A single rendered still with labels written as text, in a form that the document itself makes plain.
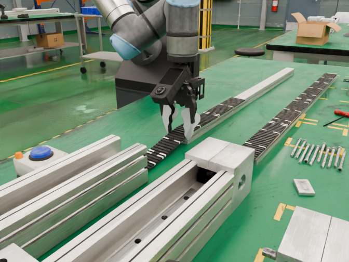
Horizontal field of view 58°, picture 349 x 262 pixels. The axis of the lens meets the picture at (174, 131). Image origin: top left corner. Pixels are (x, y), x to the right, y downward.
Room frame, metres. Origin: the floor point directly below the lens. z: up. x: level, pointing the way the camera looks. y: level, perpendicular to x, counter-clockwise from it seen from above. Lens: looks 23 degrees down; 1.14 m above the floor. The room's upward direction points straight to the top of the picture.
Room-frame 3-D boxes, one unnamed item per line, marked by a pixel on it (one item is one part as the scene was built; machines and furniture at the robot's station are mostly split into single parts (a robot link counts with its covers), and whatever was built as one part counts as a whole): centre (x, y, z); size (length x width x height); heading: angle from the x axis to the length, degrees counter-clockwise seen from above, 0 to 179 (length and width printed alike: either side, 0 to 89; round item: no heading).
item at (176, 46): (0.76, -0.02, 1.03); 0.08 x 0.08 x 0.05
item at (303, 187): (0.55, -0.26, 0.78); 0.05 x 0.03 x 0.01; 174
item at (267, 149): (1.05, -0.45, 0.79); 0.96 x 0.04 x 0.03; 145
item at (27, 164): (0.57, 0.26, 0.81); 0.10 x 0.08 x 0.06; 55
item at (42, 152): (0.58, 0.27, 0.84); 0.04 x 0.04 x 0.02
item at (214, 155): (0.53, -0.08, 0.83); 0.12 x 0.09 x 0.10; 55
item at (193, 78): (0.77, -0.02, 0.95); 0.09 x 0.08 x 0.12; 145
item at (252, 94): (1.16, -0.29, 0.79); 0.96 x 0.04 x 0.03; 145
